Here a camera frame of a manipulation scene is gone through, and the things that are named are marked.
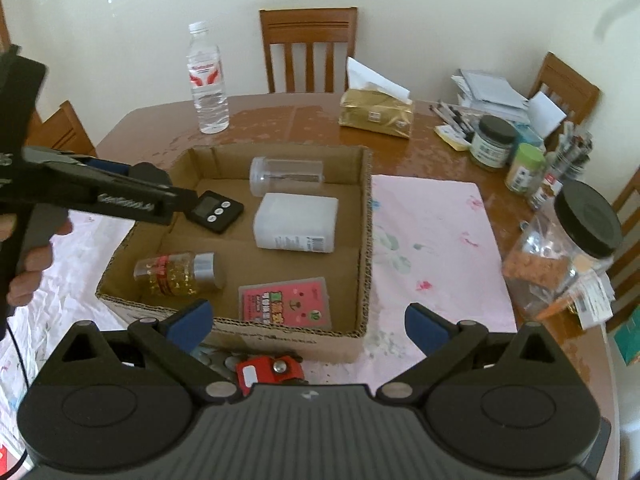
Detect brown cardboard box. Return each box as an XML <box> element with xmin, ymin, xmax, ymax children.
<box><xmin>95</xmin><ymin>145</ymin><xmax>375</xmax><ymax>365</ymax></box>

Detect clear water bottle red label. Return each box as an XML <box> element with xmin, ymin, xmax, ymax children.
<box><xmin>186</xmin><ymin>21</ymin><xmax>231</xmax><ymax>134</ymax></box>

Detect person's left hand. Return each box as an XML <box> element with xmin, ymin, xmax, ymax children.
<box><xmin>0</xmin><ymin>212</ymin><xmax>75</xmax><ymax>307</ymax></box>

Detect pink floral tablecloth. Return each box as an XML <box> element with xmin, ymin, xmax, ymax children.
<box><xmin>0</xmin><ymin>175</ymin><xmax>518</xmax><ymax>461</ymax></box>

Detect black cable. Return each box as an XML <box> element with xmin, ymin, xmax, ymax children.
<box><xmin>6</xmin><ymin>310</ymin><xmax>32</xmax><ymax>463</ymax></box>

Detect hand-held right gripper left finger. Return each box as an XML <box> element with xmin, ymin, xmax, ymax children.
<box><xmin>50</xmin><ymin>299</ymin><xmax>243</xmax><ymax>402</ymax></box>

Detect large clear jar black lid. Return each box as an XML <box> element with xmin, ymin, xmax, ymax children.
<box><xmin>502</xmin><ymin>180</ymin><xmax>623</xmax><ymax>323</ymax></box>

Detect loose pens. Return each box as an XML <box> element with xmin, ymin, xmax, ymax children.
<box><xmin>430</xmin><ymin>100</ymin><xmax>476</xmax><ymax>133</ymax></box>

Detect teal carton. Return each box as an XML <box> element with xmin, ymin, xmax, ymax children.
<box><xmin>610</xmin><ymin>305</ymin><xmax>640</xmax><ymax>366</ymax></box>

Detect white envelope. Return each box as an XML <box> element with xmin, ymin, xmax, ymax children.
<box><xmin>527</xmin><ymin>91</ymin><xmax>568</xmax><ymax>138</ymax></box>

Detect clear case of red cards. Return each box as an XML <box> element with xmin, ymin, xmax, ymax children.
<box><xmin>238</xmin><ymin>276</ymin><xmax>335</xmax><ymax>332</ymax></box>

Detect stack of white papers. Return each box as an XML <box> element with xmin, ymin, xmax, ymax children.
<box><xmin>451</xmin><ymin>68</ymin><xmax>530</xmax><ymax>113</ymax></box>

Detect clear plastic jar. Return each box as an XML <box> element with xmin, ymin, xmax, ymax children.
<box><xmin>249</xmin><ymin>156</ymin><xmax>326</xmax><ymax>197</ymax></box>

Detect red toy car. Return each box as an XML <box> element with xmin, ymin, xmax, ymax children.
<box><xmin>235</xmin><ymin>354</ymin><xmax>306</xmax><ymax>395</ymax></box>

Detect black digital timer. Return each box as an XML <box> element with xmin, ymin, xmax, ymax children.
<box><xmin>186</xmin><ymin>190</ymin><xmax>245</xmax><ymax>234</ymax></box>

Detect wooden chair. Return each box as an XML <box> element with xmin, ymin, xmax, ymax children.
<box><xmin>528</xmin><ymin>51</ymin><xmax>601</xmax><ymax>136</ymax></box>
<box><xmin>25</xmin><ymin>100</ymin><xmax>98</xmax><ymax>158</ymax></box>
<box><xmin>259</xmin><ymin>7</ymin><xmax>359</xmax><ymax>95</ymax></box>

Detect small teal box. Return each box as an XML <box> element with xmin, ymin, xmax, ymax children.
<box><xmin>515</xmin><ymin>125</ymin><xmax>546</xmax><ymax>148</ymax></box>

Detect bundle of pens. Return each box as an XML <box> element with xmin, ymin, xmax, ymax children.
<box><xmin>530</xmin><ymin>120</ymin><xmax>593</xmax><ymax>211</ymax></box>

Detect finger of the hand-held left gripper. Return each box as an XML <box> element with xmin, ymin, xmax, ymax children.
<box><xmin>64</xmin><ymin>178</ymin><xmax>199</xmax><ymax>227</ymax></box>
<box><xmin>72</xmin><ymin>155</ymin><xmax>175</xmax><ymax>190</ymax></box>

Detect jar with green lid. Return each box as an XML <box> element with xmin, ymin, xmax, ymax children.
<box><xmin>505</xmin><ymin>143</ymin><xmax>547</xmax><ymax>196</ymax></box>

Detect yellow sticky notes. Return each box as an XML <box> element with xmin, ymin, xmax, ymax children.
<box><xmin>436</xmin><ymin>125</ymin><xmax>472</xmax><ymax>152</ymax></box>

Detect gold tissue pack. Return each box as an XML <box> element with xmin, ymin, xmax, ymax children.
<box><xmin>338</xmin><ymin>56</ymin><xmax>416</xmax><ymax>139</ymax></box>

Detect clear bottle of golden capsules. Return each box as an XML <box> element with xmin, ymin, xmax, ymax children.
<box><xmin>133</xmin><ymin>251</ymin><xmax>227</xmax><ymax>298</ymax></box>

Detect glass jar with dark lid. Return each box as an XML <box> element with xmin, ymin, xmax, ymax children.
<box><xmin>469</xmin><ymin>115</ymin><xmax>518</xmax><ymax>172</ymax></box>

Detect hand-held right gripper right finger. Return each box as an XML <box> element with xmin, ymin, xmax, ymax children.
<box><xmin>375</xmin><ymin>302</ymin><xmax>576</xmax><ymax>402</ymax></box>

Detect wooden chair back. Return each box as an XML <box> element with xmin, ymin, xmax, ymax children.
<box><xmin>259</xmin><ymin>7</ymin><xmax>359</xmax><ymax>95</ymax></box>

